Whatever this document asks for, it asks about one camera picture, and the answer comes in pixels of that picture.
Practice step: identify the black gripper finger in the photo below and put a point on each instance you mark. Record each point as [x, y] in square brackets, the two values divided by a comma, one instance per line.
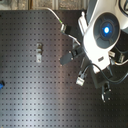
[69, 31]
[66, 59]

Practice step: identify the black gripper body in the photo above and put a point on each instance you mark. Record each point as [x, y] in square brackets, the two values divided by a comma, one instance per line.
[76, 52]

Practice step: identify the black perforated board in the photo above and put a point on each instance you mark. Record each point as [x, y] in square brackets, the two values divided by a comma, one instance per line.
[45, 95]

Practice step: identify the silver cable connector plug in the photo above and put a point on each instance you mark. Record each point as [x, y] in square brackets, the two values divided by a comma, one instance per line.
[80, 80]

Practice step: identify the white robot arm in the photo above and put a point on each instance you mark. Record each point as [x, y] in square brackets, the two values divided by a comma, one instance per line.
[98, 30]

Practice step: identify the metal cable clip fixture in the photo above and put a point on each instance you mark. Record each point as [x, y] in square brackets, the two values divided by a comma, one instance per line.
[39, 52]

